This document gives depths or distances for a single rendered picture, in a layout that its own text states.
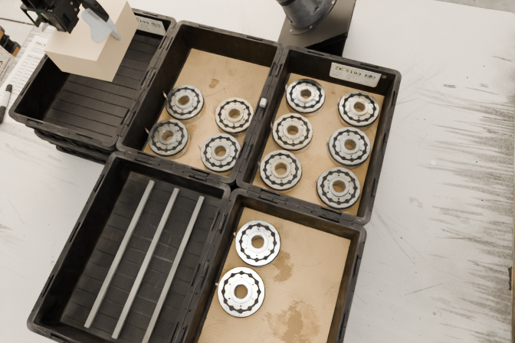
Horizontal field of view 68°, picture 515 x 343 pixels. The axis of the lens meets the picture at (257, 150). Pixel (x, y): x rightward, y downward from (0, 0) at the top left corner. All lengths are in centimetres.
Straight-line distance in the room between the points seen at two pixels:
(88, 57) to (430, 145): 92
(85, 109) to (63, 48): 31
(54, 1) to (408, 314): 102
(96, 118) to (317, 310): 75
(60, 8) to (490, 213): 111
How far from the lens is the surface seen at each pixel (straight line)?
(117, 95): 114
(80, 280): 101
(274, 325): 90
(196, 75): 111
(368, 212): 85
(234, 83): 107
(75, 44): 88
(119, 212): 100
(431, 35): 142
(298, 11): 115
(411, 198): 113
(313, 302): 90
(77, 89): 120
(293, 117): 98
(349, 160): 95
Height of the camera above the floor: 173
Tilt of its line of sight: 67 degrees down
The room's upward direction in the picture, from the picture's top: 7 degrees counter-clockwise
